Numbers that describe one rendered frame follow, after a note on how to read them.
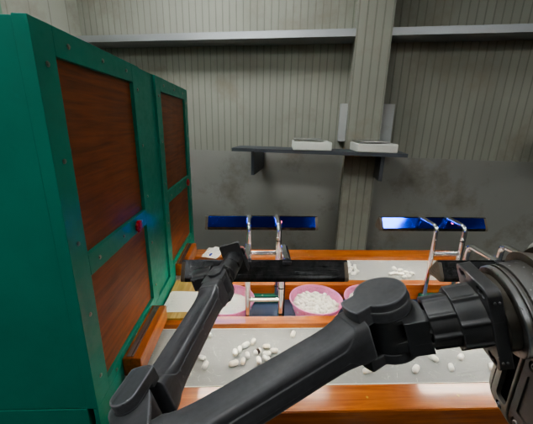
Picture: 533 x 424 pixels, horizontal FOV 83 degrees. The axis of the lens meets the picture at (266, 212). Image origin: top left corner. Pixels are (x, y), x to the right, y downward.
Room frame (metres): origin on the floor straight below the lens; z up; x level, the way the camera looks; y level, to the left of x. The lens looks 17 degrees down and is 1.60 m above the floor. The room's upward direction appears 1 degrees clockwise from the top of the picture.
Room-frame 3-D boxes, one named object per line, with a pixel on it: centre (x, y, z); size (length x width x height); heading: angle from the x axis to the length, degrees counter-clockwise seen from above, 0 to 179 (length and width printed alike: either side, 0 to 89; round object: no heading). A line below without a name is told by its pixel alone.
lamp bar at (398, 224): (1.63, -0.94, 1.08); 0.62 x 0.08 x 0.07; 93
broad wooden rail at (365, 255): (1.87, -0.40, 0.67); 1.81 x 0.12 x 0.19; 93
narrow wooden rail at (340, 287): (1.48, -0.42, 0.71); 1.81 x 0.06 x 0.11; 93
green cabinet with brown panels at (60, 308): (1.30, 0.76, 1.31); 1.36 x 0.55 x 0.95; 3
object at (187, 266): (1.02, 0.00, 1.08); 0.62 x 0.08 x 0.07; 93
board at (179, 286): (1.29, 0.40, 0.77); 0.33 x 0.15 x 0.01; 3
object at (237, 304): (1.30, 0.18, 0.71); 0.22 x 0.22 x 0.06
